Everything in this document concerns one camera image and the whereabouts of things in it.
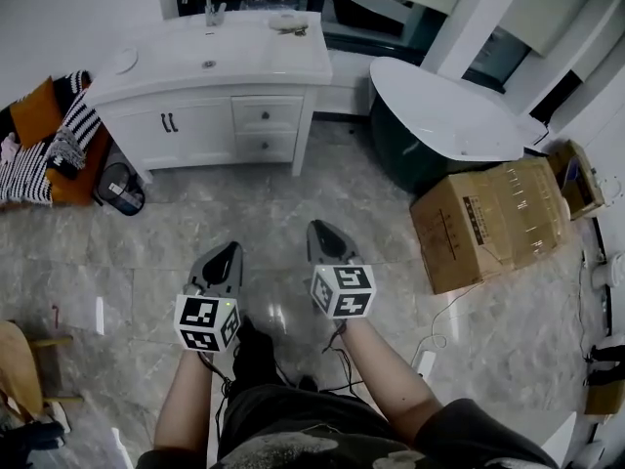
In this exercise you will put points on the white power strip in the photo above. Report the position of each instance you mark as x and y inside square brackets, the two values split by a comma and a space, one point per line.
[425, 362]

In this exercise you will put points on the chrome sink drain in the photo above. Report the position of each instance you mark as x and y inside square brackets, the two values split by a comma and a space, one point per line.
[209, 64]

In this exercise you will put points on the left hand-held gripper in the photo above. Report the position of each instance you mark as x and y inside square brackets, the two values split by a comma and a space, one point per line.
[200, 315]

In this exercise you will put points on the person's left forearm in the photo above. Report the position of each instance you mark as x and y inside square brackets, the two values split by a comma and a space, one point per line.
[183, 398]

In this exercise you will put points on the pink soft toy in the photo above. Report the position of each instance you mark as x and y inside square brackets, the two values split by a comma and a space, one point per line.
[9, 147]

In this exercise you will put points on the small white object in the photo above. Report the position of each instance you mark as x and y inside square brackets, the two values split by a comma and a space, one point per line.
[283, 20]

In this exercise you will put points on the person's black trousers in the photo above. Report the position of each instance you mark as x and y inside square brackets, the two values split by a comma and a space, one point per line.
[254, 359]

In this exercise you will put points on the white black robot device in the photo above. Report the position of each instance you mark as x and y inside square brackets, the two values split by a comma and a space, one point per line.
[610, 345]

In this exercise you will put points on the person's dark shirt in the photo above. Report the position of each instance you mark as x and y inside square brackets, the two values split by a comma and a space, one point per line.
[303, 408]

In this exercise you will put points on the large cardboard box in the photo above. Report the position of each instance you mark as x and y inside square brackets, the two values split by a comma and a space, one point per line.
[488, 213]

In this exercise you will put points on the bunch of keys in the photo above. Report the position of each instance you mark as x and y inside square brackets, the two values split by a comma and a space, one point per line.
[295, 31]

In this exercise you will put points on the black white striped blanket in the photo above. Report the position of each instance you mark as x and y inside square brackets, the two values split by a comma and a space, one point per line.
[24, 174]

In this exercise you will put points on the white vanity cabinet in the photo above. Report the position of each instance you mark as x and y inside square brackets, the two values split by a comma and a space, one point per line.
[200, 130]

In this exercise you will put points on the beige roller blind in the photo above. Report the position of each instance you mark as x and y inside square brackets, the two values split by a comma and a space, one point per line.
[547, 12]

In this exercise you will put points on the white round device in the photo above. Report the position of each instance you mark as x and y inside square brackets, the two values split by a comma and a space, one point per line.
[601, 274]

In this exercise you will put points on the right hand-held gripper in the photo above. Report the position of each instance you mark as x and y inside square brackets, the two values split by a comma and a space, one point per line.
[346, 291]

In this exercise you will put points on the dark blue fabric item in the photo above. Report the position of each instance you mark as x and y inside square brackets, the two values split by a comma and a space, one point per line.
[29, 440]

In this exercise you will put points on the chrome faucet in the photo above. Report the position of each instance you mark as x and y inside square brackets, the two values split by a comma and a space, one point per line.
[214, 15]

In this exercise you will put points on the wooden chair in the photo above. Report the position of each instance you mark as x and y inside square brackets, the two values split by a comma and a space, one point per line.
[17, 369]

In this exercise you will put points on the person's right forearm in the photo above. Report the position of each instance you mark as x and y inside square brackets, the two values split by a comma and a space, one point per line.
[386, 379]

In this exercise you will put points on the dark green white bathtub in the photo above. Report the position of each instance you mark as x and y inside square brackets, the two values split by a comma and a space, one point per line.
[439, 115]

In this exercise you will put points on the flat brown cardboard box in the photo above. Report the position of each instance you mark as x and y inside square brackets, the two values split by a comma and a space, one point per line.
[605, 396]

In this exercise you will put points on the small cardboard box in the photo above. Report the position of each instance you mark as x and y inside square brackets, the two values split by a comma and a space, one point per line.
[559, 157]

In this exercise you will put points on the orange cushion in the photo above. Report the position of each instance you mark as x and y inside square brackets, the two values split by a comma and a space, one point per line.
[34, 113]

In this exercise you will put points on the round white dish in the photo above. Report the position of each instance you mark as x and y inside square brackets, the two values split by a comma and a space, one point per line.
[124, 60]

